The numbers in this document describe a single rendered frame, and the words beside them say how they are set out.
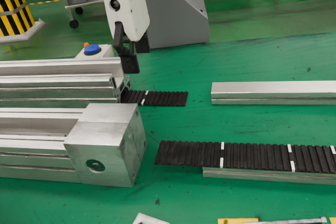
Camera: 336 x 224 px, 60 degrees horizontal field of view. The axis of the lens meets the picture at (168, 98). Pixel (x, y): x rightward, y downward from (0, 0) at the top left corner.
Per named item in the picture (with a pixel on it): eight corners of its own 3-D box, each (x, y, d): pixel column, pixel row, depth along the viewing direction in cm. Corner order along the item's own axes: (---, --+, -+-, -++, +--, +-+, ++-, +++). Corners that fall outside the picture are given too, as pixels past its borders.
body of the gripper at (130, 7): (129, -21, 46) (143, 44, 52) (146, -36, 54) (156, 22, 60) (86, -16, 48) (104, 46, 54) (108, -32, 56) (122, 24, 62)
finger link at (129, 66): (128, 48, 51) (136, 80, 55) (133, 40, 54) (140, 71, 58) (111, 49, 52) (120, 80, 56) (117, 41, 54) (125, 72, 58)
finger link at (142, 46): (144, 24, 60) (150, 53, 64) (148, 18, 62) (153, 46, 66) (129, 25, 60) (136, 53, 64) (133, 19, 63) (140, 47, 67)
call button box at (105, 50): (117, 63, 83) (111, 43, 79) (104, 82, 75) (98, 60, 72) (91, 64, 85) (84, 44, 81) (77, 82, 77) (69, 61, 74)
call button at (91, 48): (103, 49, 79) (101, 43, 78) (97, 56, 76) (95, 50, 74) (89, 50, 80) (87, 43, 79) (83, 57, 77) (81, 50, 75)
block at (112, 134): (150, 134, 57) (141, 94, 51) (132, 188, 47) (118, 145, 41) (107, 133, 59) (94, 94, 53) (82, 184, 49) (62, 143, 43)
